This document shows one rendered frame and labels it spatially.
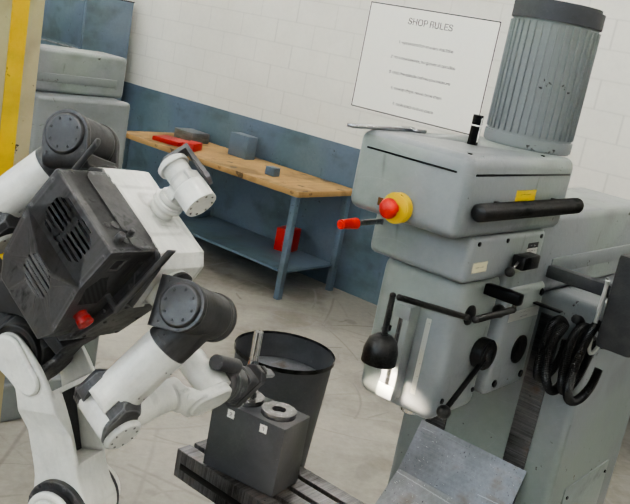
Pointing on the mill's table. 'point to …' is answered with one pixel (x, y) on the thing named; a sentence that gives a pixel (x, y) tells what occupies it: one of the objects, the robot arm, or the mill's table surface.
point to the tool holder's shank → (256, 347)
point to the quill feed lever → (483, 353)
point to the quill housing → (434, 337)
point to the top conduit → (525, 209)
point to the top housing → (456, 179)
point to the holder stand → (257, 443)
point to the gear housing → (454, 250)
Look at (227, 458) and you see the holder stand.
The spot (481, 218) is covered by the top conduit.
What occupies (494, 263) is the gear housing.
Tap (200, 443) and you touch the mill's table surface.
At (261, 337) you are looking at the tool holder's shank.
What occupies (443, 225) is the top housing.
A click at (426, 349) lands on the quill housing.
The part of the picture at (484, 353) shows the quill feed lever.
